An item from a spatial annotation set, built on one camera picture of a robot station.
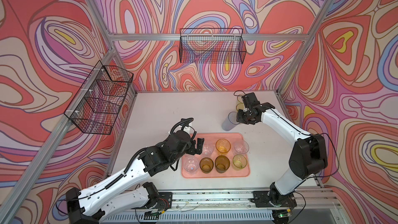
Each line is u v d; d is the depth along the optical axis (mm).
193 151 616
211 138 952
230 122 853
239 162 844
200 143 619
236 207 725
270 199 706
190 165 840
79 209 384
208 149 888
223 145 885
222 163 844
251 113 633
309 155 458
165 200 728
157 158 490
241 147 871
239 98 747
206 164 832
